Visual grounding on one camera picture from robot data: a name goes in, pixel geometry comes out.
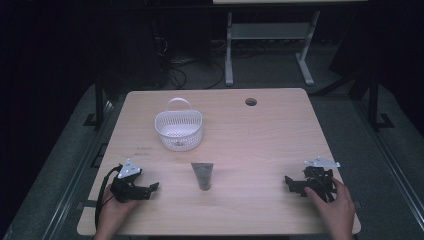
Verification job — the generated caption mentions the person's left hand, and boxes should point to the person's left hand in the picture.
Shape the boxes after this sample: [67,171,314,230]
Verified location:
[96,183,142,231]

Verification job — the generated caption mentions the grey squeeze tube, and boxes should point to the grey squeeze tube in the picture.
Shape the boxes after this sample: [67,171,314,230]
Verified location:
[190,161,215,192]

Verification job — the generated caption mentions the white plastic basket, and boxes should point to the white plastic basket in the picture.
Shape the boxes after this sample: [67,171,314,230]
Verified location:
[154,97,204,153]

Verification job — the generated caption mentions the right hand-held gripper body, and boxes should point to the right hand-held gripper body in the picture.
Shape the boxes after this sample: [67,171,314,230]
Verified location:
[301,155,342,203]

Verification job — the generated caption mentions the white metal desk frame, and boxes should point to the white metal desk frame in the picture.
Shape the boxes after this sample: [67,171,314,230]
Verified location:
[224,9,322,87]

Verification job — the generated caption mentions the black floor cables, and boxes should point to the black floor cables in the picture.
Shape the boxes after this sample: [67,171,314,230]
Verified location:
[153,36,226,90]

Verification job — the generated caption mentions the person's right hand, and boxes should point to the person's right hand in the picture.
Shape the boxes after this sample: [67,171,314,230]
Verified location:
[304,177,357,231]

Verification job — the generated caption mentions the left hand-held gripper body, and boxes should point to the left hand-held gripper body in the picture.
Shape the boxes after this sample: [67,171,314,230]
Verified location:
[110,158,150,203]

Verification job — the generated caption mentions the black metal stand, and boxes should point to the black metal stand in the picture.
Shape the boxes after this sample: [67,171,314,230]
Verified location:
[366,71,396,132]
[83,71,111,129]

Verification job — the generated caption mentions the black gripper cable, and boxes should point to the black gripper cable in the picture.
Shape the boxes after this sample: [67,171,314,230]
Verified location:
[94,164,124,232]

